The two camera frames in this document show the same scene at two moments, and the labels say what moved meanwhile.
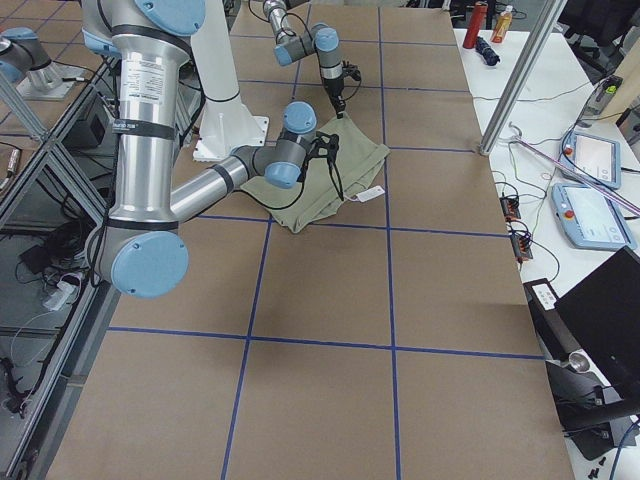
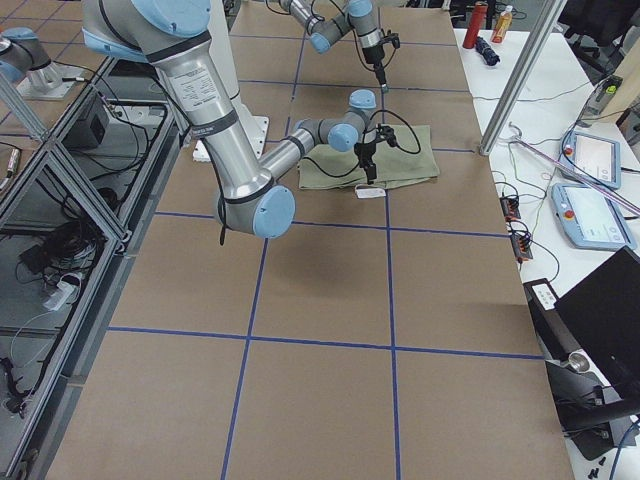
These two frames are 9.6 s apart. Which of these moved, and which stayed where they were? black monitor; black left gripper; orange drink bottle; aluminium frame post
Moved: black left gripper
Stayed: orange drink bottle; black monitor; aluminium frame post
